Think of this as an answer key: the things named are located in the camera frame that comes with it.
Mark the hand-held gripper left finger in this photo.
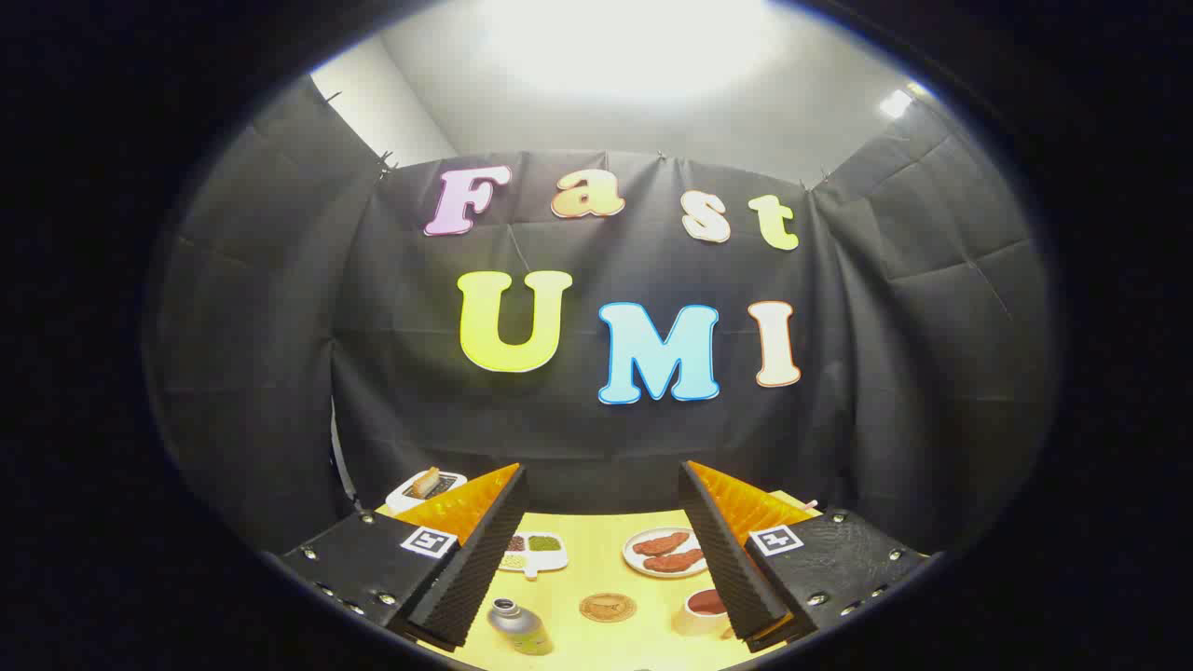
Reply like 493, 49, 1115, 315
280, 463, 530, 651

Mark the white oval plate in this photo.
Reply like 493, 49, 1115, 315
623, 527, 711, 580

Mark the white divided dish with beans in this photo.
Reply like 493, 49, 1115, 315
498, 531, 569, 581

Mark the white cup with wooden handle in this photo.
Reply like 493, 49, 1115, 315
673, 588, 733, 638

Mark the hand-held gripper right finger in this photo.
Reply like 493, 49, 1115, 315
679, 459, 933, 653

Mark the white toaster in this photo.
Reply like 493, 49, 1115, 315
385, 467, 468, 515

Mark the round cork coaster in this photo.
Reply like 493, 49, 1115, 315
579, 593, 638, 623

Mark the silver bottle with green label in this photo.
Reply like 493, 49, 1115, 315
487, 597, 555, 656

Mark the wooden table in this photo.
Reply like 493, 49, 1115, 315
376, 489, 826, 671

